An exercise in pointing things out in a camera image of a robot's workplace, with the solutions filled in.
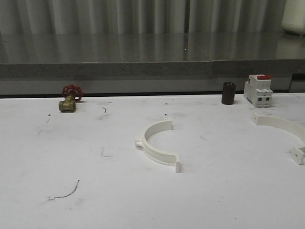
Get white half pipe clamp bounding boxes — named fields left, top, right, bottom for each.
left=253, top=113, right=305, bottom=165
left=135, top=119, right=181, bottom=173

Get grey stone counter slab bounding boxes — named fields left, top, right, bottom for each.
left=0, top=32, right=305, bottom=80

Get dark brown pipe coupling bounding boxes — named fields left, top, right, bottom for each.
left=221, top=82, right=236, bottom=105

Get brass valve red handwheel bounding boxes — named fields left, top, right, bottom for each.
left=59, top=84, right=83, bottom=112

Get white container in background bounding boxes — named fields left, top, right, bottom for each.
left=281, top=0, right=305, bottom=35

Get white circuit breaker red switch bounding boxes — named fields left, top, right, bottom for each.
left=244, top=74, right=273, bottom=107

